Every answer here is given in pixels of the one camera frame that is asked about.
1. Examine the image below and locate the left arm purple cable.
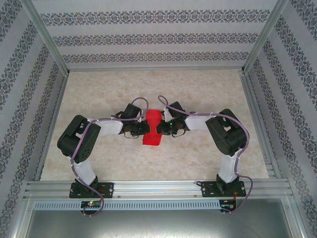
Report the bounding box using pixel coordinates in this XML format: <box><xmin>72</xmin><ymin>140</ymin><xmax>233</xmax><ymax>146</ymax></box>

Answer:
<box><xmin>70</xmin><ymin>97</ymin><xmax>150</xmax><ymax>218</ymax></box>

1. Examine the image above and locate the aluminium side rail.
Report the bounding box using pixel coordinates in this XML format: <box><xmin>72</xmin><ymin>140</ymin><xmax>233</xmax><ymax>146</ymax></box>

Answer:
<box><xmin>239</xmin><ymin>71</ymin><xmax>282</xmax><ymax>179</ymax></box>
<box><xmin>33</xmin><ymin>71</ymin><xmax>70</xmax><ymax>181</ymax></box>

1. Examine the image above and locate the aluminium back rail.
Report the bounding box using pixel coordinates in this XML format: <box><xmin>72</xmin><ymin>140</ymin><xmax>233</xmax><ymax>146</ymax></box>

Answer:
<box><xmin>66</xmin><ymin>65</ymin><xmax>245</xmax><ymax>73</ymax></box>

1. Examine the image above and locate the slotted grey cable duct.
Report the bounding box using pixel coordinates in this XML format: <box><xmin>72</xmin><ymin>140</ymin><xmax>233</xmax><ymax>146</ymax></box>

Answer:
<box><xmin>33</xmin><ymin>199</ymin><xmax>221</xmax><ymax>211</ymax></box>

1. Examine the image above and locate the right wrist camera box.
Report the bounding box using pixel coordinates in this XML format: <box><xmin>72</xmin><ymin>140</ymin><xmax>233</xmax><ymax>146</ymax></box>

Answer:
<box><xmin>161</xmin><ymin>107</ymin><xmax>172</xmax><ymax>121</ymax></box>

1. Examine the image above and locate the aluminium frame post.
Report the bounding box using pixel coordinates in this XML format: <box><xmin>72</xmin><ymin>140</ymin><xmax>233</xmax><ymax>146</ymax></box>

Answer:
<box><xmin>19</xmin><ymin>0</ymin><xmax>70</xmax><ymax>74</ymax></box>
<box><xmin>241</xmin><ymin>0</ymin><xmax>290</xmax><ymax>73</ymax></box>

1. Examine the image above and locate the grey metal sheet panel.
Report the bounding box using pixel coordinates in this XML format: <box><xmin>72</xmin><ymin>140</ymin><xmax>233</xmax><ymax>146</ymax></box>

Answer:
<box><xmin>24</xmin><ymin>210</ymin><xmax>294</xmax><ymax>238</ymax></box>

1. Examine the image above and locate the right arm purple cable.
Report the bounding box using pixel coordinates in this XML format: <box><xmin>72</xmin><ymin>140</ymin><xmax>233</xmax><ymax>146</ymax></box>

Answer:
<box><xmin>158</xmin><ymin>95</ymin><xmax>253</xmax><ymax>214</ymax></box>

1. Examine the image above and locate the aluminium mounting rail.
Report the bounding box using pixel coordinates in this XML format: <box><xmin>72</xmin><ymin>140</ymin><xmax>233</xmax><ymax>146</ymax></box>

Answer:
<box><xmin>23</xmin><ymin>179</ymin><xmax>290</xmax><ymax>199</ymax></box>

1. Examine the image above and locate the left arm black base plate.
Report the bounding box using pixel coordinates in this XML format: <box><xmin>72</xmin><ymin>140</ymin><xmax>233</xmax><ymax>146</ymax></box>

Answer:
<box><xmin>69</xmin><ymin>182</ymin><xmax>115</xmax><ymax>199</ymax></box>

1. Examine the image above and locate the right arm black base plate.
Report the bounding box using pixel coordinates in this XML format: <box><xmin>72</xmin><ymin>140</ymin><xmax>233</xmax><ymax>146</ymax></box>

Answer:
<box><xmin>201</xmin><ymin>180</ymin><xmax>247</xmax><ymax>198</ymax></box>

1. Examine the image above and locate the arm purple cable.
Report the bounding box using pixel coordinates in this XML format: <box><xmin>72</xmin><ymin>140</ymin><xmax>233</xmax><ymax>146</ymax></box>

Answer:
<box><xmin>158</xmin><ymin>95</ymin><xmax>253</xmax><ymax>214</ymax></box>
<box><xmin>70</xmin><ymin>97</ymin><xmax>150</xmax><ymax>218</ymax></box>

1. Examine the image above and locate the red paper sheet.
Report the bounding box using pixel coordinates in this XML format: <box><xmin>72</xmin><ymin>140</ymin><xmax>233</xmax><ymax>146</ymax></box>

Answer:
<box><xmin>141</xmin><ymin>108</ymin><xmax>166</xmax><ymax>147</ymax></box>

